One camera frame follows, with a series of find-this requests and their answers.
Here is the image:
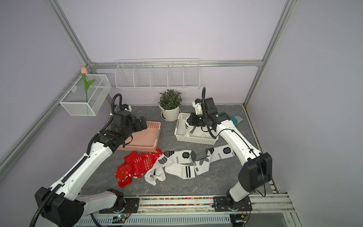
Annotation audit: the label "green white garden glove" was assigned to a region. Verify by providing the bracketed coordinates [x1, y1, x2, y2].
[230, 115, 243, 127]

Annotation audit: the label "red patterned sock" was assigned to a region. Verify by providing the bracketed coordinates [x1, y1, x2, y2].
[114, 163, 143, 188]
[124, 149, 163, 177]

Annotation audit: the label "white ankle sock black stripes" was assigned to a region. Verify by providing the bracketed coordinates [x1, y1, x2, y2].
[184, 121, 212, 139]

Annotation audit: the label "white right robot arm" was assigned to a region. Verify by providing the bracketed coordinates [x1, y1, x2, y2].
[187, 88, 272, 204]

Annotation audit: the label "white striped ankle sock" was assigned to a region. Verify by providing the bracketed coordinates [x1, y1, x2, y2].
[164, 164, 196, 179]

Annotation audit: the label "pink artificial tulip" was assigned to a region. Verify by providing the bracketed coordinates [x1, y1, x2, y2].
[81, 67, 95, 102]

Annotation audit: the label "white sport sock grey toe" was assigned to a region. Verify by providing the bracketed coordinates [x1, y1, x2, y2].
[144, 150, 196, 185]

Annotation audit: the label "white wire wall shelf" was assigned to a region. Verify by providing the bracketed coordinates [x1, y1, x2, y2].
[114, 58, 200, 89]

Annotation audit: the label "pink perforated plastic basket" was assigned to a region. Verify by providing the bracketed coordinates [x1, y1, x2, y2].
[117, 121, 161, 152]

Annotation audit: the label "green potted plant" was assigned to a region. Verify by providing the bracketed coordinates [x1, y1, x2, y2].
[158, 89, 182, 110]

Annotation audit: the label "white mesh wall box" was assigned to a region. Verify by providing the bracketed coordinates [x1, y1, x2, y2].
[60, 74, 111, 116]

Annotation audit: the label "white sport sock grey heel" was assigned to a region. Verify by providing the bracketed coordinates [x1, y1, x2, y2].
[194, 145, 235, 176]

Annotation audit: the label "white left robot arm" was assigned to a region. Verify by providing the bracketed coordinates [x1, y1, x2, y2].
[29, 94, 147, 227]

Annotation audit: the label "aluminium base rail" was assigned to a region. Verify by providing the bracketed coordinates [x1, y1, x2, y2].
[70, 192, 296, 216]

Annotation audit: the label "white perforated plastic basket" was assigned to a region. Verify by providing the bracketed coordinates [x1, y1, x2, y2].
[174, 113, 218, 145]

